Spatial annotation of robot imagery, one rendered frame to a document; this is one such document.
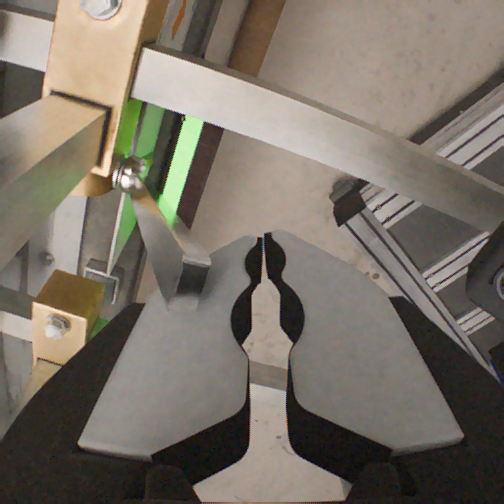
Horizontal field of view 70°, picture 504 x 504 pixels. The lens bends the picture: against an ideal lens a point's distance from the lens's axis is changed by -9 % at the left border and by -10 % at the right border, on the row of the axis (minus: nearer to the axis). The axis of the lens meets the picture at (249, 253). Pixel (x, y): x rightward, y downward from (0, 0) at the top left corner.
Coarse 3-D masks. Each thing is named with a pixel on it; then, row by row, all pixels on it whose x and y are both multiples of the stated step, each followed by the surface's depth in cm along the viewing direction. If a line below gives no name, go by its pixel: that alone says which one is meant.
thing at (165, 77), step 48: (0, 0) 20; (0, 48) 20; (48, 48) 20; (144, 48) 20; (144, 96) 22; (192, 96) 22; (240, 96) 22; (288, 96) 22; (288, 144) 23; (336, 144) 23; (384, 144) 23; (432, 192) 25; (480, 192) 25
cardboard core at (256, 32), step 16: (256, 0) 84; (272, 0) 83; (256, 16) 85; (272, 16) 85; (240, 32) 89; (256, 32) 87; (272, 32) 89; (240, 48) 90; (256, 48) 89; (240, 64) 91; (256, 64) 92
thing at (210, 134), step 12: (204, 132) 39; (216, 132) 39; (204, 144) 39; (216, 144) 39; (204, 156) 40; (192, 168) 41; (204, 168) 41; (192, 180) 42; (204, 180) 42; (192, 192) 42; (180, 204) 43; (192, 204) 43; (180, 216) 44; (192, 216) 44
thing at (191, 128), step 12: (192, 120) 38; (192, 132) 39; (180, 144) 39; (192, 144) 39; (180, 156) 40; (180, 168) 41; (168, 180) 42; (180, 180) 42; (168, 192) 42; (180, 192) 42
